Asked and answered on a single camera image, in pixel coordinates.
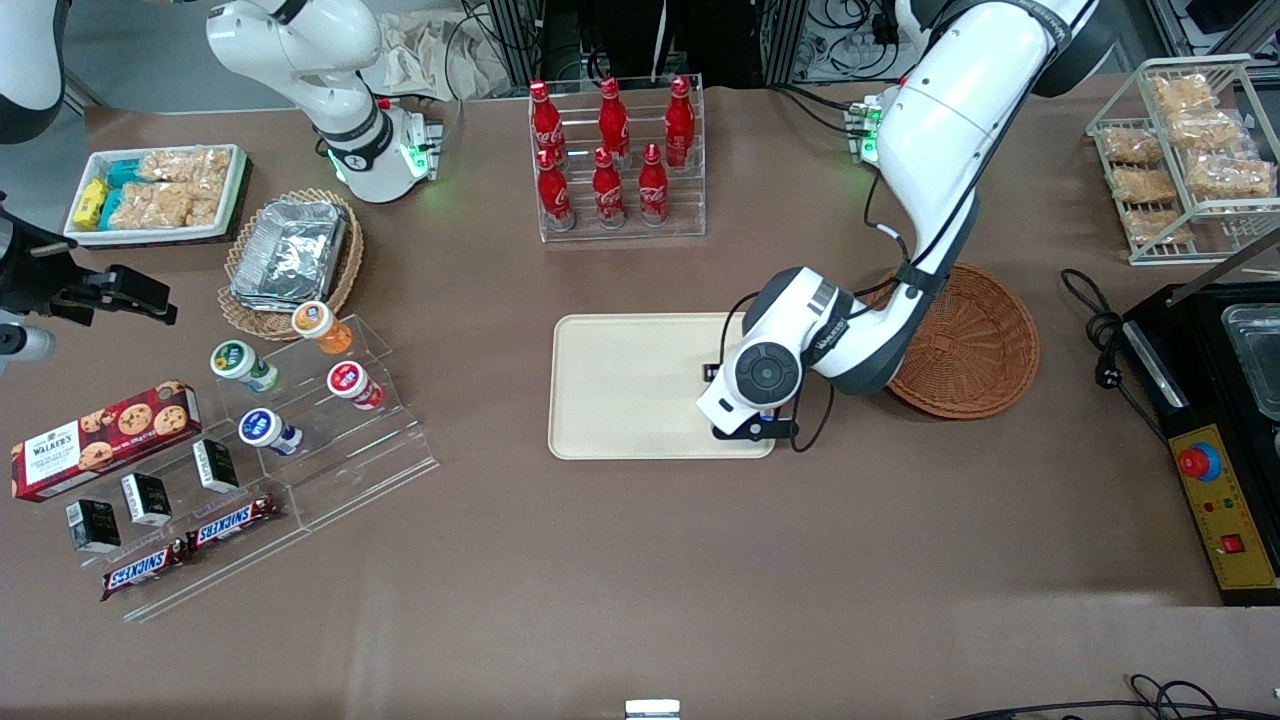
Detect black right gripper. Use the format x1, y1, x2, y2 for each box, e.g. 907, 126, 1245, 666
0, 195, 179, 326

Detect light open-weave wicker basket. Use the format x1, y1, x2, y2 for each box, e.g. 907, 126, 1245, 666
217, 188, 364, 342

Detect white snack tray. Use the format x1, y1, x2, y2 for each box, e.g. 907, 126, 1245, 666
63, 143, 249, 248

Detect beige rectangular plastic tray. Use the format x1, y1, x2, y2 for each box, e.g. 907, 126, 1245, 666
548, 312, 777, 461

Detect round brown wicker basket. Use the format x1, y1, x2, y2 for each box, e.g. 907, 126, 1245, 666
870, 262, 1041, 420

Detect rice cracker bag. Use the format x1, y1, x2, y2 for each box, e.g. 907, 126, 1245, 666
108, 183, 193, 231
188, 180, 229, 228
138, 148, 233, 187

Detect yellow snack packet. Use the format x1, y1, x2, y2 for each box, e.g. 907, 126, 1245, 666
72, 178, 109, 231

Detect green cap yogurt bottle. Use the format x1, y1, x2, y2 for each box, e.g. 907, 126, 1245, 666
209, 340, 280, 394

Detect grey metal cylinder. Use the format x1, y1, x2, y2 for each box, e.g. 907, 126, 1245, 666
0, 325, 57, 367

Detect red Walkers cookie box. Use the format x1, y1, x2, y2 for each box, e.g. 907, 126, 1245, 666
10, 380, 202, 503

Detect stack of foil trays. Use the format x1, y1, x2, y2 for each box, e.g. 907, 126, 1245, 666
230, 199, 349, 311

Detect orange cap yogurt bottle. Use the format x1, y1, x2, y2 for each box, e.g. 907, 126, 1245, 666
291, 300, 354, 357

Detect blue cap yogurt bottle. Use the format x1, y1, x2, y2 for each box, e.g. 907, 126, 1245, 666
237, 408, 304, 458

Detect small black box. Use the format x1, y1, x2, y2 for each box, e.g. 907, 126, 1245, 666
120, 472, 173, 528
65, 498, 122, 554
192, 438, 241, 494

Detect red cap yogurt bottle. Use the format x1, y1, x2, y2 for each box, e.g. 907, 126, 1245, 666
326, 361, 385, 412

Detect clear acrylic bottle rack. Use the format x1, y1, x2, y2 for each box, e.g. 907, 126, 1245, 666
528, 73, 707, 244

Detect Snickers bar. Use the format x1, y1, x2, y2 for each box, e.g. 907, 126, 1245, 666
100, 540, 191, 602
185, 493, 283, 553

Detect red cola bottle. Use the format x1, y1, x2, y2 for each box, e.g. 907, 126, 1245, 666
528, 80, 567, 167
591, 147, 627, 229
638, 143, 671, 227
597, 76, 632, 161
664, 76, 697, 169
536, 148, 575, 233

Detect clear acrylic stepped shelf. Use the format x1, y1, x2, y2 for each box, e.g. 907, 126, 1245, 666
38, 440, 313, 623

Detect clear acrylic tiered stand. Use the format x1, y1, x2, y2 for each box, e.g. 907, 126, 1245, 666
210, 315, 441, 533

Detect crumpled beige cloth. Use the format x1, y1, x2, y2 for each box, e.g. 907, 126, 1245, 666
365, 10, 511, 101

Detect bagged snack in rack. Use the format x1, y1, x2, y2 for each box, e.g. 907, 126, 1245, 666
1110, 165, 1179, 204
1186, 152, 1277, 199
1122, 205, 1197, 247
1165, 108, 1247, 151
1145, 72, 1219, 113
1100, 125, 1166, 166

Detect black sealing machine yellow panel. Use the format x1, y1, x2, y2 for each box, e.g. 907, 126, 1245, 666
1120, 228, 1280, 608

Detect clear plastic container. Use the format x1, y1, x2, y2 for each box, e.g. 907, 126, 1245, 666
1220, 304, 1280, 421

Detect black camera cable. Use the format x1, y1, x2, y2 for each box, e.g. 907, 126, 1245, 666
718, 215, 913, 373

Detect black power cable with plug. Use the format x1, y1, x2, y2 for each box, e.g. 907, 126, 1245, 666
1060, 268, 1167, 433

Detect black metal frame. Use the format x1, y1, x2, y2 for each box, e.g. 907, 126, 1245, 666
485, 0, 811, 91

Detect white wire rack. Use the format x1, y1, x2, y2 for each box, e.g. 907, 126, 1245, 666
1086, 55, 1280, 266

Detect black floor cables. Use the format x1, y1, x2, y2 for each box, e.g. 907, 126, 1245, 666
948, 674, 1280, 720

